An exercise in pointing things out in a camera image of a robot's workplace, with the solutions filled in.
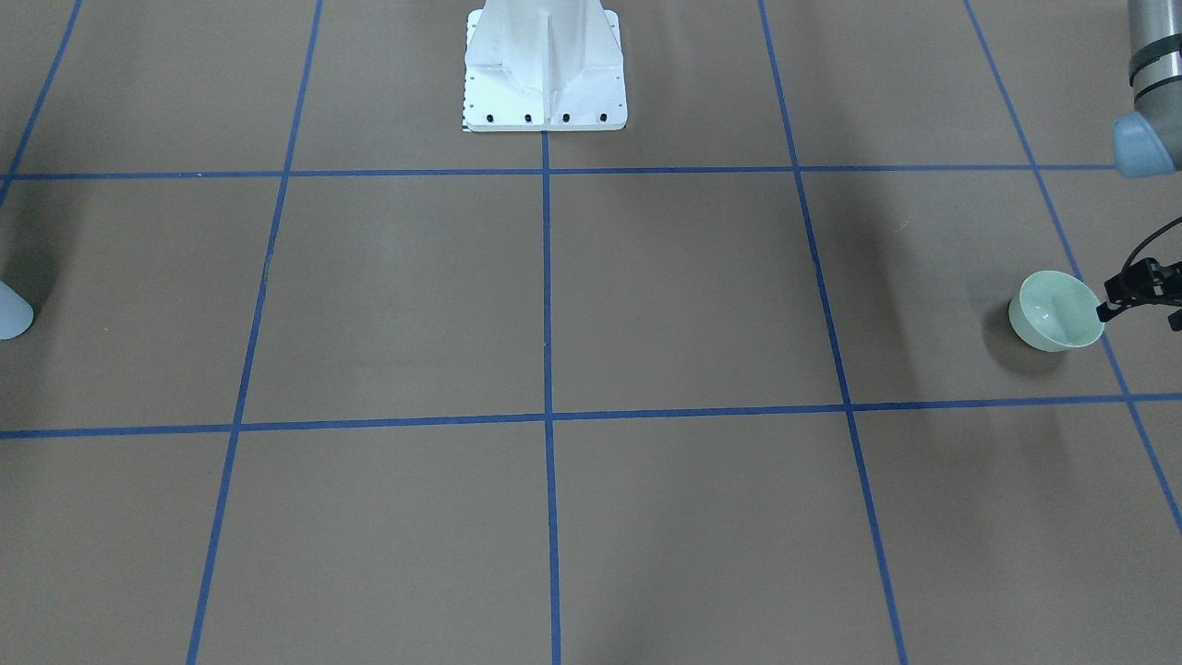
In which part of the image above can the light green bowl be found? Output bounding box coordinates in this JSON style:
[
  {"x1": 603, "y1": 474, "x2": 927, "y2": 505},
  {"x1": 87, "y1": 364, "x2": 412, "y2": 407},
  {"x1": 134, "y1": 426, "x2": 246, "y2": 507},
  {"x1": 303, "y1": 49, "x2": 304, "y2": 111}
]
[{"x1": 1007, "y1": 270, "x2": 1105, "y2": 353}]

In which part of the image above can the brown paper table mat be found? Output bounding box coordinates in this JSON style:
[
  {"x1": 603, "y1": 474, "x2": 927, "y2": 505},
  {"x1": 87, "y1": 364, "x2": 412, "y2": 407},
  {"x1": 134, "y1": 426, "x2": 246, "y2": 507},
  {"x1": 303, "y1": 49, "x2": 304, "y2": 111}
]
[{"x1": 4, "y1": 1, "x2": 1178, "y2": 664}]

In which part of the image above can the light blue plastic cup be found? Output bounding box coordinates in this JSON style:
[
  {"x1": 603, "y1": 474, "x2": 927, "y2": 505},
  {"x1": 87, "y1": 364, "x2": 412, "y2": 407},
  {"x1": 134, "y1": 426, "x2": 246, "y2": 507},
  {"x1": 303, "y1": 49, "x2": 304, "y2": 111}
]
[{"x1": 0, "y1": 282, "x2": 35, "y2": 341}]

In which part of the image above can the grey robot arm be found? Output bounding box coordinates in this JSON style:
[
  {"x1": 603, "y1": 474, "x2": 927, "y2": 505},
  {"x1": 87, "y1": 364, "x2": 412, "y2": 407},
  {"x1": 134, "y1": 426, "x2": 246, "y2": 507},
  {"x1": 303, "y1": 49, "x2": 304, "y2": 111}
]
[{"x1": 1096, "y1": 1, "x2": 1181, "y2": 332}]

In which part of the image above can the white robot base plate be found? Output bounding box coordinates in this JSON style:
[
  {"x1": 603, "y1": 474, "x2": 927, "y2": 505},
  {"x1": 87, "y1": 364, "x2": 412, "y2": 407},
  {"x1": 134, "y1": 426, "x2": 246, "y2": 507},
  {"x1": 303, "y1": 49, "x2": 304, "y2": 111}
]
[{"x1": 462, "y1": 1, "x2": 629, "y2": 132}]

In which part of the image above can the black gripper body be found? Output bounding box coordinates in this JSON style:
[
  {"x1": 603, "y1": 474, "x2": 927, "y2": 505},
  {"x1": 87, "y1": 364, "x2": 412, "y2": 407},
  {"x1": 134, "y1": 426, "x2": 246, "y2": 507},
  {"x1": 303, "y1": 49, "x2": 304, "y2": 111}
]
[{"x1": 1104, "y1": 257, "x2": 1181, "y2": 332}]

